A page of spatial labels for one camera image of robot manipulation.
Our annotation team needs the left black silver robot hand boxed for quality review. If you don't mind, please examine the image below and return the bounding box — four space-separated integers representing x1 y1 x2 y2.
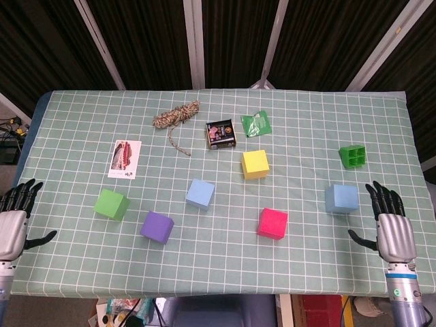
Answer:
0 179 58 262

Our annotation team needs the green foam cube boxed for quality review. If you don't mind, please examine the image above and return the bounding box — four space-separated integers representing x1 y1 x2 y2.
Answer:
93 189 131 222

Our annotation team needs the white postcard with red picture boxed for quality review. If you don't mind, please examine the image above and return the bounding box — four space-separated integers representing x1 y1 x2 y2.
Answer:
108 140 142 180

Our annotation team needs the purple foam cube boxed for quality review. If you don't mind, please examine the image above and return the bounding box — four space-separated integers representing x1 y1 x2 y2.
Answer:
140 210 175 245

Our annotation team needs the green foil packet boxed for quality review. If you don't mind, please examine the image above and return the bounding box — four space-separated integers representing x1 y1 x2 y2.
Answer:
240 110 273 139

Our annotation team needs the green checkered tablecloth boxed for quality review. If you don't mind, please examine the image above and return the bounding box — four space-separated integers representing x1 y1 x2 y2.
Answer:
10 89 436 300

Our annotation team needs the dark pleated curtain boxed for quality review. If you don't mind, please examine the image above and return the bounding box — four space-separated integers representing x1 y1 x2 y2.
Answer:
0 0 436 164

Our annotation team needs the yellow foam cube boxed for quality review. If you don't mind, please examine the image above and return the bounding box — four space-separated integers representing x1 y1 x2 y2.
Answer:
240 149 270 181

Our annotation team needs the pink foam cube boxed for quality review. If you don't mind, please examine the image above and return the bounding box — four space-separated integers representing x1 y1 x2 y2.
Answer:
256 207 289 241

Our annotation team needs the green plastic grid tray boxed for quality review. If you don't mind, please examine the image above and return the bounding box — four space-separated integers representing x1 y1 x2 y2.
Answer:
338 144 368 170

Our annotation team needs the braided multicolour rope bundle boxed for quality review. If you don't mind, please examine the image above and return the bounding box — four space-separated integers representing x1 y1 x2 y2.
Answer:
152 99 201 157

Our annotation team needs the light blue foam cube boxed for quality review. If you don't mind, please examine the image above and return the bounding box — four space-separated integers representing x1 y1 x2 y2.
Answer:
324 184 360 215
185 178 216 211

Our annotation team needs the white table leg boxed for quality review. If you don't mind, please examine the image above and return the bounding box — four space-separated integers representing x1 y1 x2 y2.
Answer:
279 294 294 327

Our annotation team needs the beige shoe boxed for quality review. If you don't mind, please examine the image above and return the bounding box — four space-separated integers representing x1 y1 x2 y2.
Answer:
354 296 386 316

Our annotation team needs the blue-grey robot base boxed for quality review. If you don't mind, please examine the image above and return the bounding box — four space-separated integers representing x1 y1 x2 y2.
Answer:
163 294 277 327

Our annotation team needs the red box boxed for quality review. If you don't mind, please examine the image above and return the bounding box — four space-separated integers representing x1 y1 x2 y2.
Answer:
301 294 343 327

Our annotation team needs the yellow black cable bundle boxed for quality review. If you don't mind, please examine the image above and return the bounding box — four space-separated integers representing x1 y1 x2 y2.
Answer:
0 115 31 138

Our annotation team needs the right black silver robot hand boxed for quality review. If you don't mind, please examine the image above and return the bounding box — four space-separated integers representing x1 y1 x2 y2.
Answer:
347 180 418 264

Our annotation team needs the small black box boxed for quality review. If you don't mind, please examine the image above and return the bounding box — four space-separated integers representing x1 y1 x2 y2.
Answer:
205 118 237 151

